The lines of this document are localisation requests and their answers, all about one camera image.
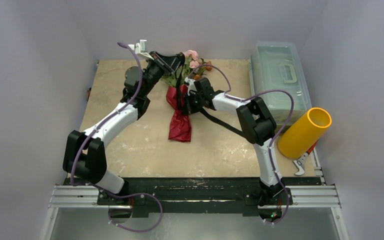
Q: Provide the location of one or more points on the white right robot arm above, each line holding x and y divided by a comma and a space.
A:
257, 126

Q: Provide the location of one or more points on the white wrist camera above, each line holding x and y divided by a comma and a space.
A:
190, 83
141, 49

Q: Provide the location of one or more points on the black printed ribbon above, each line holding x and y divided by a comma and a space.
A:
181, 100

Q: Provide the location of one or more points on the black table edge rail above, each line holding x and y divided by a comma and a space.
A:
144, 184

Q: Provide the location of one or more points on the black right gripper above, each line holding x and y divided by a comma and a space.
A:
189, 104

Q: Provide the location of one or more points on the yellow cylinder vase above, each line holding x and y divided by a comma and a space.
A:
306, 131

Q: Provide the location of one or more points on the aluminium frame rail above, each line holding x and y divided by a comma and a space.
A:
180, 198

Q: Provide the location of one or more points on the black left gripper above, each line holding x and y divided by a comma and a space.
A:
167, 64

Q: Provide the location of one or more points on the red paper flower bouquet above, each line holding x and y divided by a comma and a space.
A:
180, 128

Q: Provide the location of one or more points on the clear plastic storage box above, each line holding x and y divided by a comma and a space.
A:
277, 65

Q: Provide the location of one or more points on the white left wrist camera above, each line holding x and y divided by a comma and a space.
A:
141, 49

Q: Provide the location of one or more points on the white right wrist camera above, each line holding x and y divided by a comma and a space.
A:
190, 83

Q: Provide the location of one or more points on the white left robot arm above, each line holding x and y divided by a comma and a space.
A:
85, 152

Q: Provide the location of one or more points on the red handled pliers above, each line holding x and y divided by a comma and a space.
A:
300, 162

